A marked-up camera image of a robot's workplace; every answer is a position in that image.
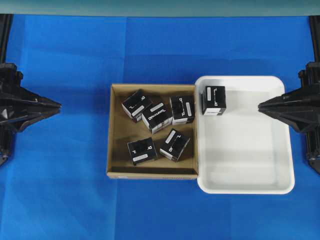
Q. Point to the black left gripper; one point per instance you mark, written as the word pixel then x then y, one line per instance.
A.
pixel 19 107

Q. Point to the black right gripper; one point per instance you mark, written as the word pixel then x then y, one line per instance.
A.
pixel 301 106

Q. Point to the black box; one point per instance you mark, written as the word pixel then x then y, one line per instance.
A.
pixel 157 117
pixel 214 100
pixel 174 145
pixel 135 104
pixel 183 109
pixel 142 151

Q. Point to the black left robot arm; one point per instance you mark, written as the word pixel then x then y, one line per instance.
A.
pixel 7 135

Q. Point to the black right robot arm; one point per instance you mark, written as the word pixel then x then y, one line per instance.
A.
pixel 312 137

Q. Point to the black box in tray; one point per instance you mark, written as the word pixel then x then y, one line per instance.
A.
pixel 214 100

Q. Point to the brown cardboard box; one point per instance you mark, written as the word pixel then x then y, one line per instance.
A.
pixel 123 130

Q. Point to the white plastic tray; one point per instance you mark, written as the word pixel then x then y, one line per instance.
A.
pixel 243 151

